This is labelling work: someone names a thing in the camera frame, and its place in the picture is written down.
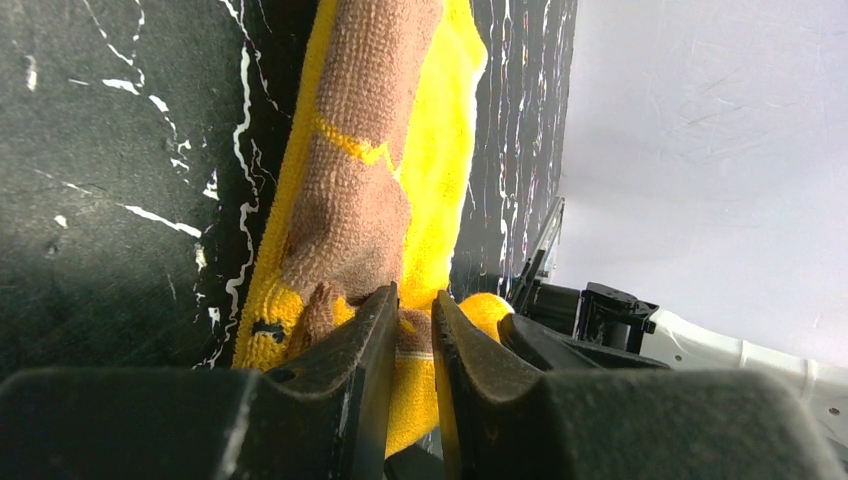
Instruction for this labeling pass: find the yellow brown towel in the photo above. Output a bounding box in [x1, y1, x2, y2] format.
[233, 1, 488, 455]

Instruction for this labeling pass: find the aluminium rail frame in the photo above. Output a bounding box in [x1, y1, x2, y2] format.
[506, 196, 566, 314]

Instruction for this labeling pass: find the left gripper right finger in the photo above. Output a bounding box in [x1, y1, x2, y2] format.
[432, 291, 550, 479]

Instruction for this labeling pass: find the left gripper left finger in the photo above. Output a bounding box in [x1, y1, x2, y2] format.
[225, 283, 399, 479]

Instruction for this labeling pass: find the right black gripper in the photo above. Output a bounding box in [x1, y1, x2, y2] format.
[498, 281, 670, 371]

